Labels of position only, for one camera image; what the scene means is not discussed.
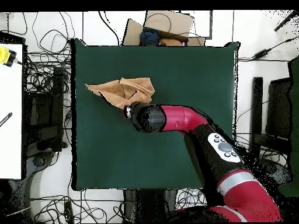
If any orange terry towel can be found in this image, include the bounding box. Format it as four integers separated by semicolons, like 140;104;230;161
84;77;155;110

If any dark green table cloth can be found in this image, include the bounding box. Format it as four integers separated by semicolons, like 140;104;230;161
71;38;241;191

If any blue cloth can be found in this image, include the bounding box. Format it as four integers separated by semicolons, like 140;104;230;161
139;30;161;47

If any orange cloth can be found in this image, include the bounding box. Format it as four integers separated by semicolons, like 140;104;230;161
158;38;185;47

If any black round stand foot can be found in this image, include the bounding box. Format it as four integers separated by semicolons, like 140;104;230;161
253;157;293;187
27;151;55;178

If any brown cardboard box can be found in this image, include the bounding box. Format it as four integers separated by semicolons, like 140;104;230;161
122;10;206;47

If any black power strip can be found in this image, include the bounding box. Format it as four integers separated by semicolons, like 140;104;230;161
63;201;75;223

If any white board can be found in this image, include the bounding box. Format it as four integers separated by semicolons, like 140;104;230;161
0;43;23;180

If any black marker pen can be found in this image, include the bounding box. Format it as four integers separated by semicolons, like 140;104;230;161
0;112;13;128

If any white panel with dark edge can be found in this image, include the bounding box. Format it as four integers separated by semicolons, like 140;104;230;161
179;10;214;40

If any yellow and black tool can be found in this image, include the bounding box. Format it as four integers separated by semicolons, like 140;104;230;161
0;45;18;68

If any black box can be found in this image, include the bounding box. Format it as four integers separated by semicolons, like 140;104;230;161
0;31;26;45

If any green covered side table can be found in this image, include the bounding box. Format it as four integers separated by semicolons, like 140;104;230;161
276;55;299;197

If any black rod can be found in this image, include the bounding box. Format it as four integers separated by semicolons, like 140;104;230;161
273;10;299;32

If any black furniture frame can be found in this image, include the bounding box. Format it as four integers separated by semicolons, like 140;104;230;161
23;66;68;157
249;76;293;159

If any long black cable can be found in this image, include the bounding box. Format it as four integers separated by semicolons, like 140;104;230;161
97;10;120;46

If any black cable tangle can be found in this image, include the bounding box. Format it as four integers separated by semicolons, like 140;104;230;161
234;132;288;169
30;188;124;223
175;187;208;211
24;11;75;99

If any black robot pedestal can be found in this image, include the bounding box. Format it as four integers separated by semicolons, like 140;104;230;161
123;189;178;223

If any looped black cable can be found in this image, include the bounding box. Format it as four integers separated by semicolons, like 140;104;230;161
142;12;172;33

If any black power adapter with cable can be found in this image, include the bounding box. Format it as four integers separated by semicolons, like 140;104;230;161
252;34;299;60

